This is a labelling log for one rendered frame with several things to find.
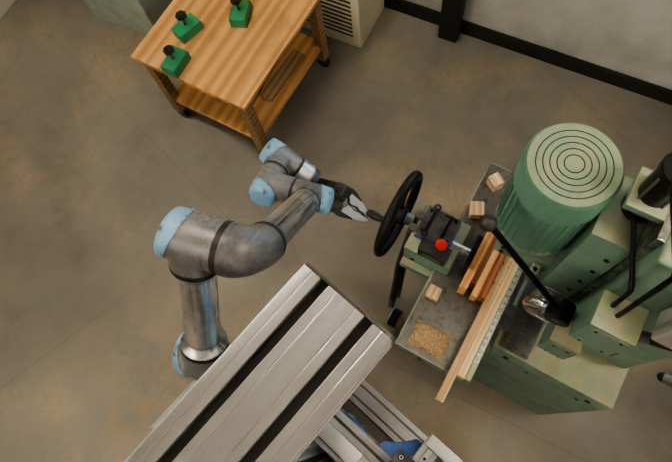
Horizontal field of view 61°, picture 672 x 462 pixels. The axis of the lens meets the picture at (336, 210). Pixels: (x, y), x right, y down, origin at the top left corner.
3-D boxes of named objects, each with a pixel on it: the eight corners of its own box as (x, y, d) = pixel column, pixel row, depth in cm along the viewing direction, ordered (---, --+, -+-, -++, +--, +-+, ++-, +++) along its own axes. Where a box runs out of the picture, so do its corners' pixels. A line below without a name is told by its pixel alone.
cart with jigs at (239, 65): (242, 22, 306) (207, -76, 247) (336, 61, 293) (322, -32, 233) (173, 120, 289) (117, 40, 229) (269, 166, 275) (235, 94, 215)
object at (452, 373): (530, 206, 163) (533, 200, 159) (536, 209, 162) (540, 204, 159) (434, 399, 147) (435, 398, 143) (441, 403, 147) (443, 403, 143)
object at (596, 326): (581, 303, 128) (605, 288, 114) (621, 323, 126) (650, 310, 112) (566, 337, 126) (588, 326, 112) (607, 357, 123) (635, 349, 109)
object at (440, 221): (428, 209, 159) (429, 201, 154) (465, 226, 156) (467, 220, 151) (406, 249, 156) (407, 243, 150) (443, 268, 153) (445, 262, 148)
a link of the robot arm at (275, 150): (252, 164, 160) (265, 144, 165) (284, 187, 163) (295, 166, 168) (264, 151, 154) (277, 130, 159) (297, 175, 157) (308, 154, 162)
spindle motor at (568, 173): (513, 173, 135) (547, 105, 106) (586, 206, 131) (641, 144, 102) (481, 236, 131) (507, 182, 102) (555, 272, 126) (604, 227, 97)
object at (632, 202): (626, 181, 106) (668, 138, 90) (670, 200, 104) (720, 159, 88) (610, 217, 104) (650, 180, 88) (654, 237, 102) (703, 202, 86)
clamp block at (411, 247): (425, 214, 168) (427, 203, 160) (468, 235, 165) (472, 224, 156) (402, 257, 164) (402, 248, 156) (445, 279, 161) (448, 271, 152)
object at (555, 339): (550, 314, 146) (564, 305, 135) (577, 328, 144) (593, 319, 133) (535, 347, 144) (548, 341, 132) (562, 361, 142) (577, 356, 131)
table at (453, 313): (459, 155, 177) (461, 147, 171) (554, 199, 169) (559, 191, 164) (363, 330, 161) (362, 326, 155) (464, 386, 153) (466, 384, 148)
